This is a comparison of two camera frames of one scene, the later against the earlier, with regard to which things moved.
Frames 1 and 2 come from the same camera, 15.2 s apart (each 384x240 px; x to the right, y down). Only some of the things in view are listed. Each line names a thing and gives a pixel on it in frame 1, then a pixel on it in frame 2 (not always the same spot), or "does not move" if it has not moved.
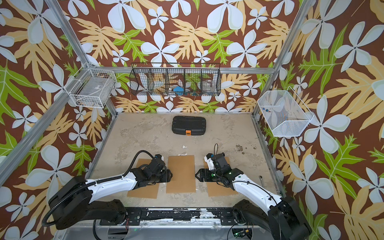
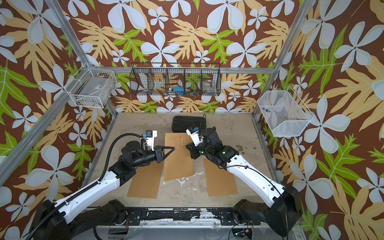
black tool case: (188, 126) does not move
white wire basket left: (90, 88) does not move
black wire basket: (175, 79) does not move
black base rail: (227, 216) does not move
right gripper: (202, 174) → (193, 149)
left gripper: (168, 176) → (158, 153)
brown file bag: (182, 169) → (178, 163)
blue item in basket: (179, 90) does not move
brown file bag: (215, 189) does not move
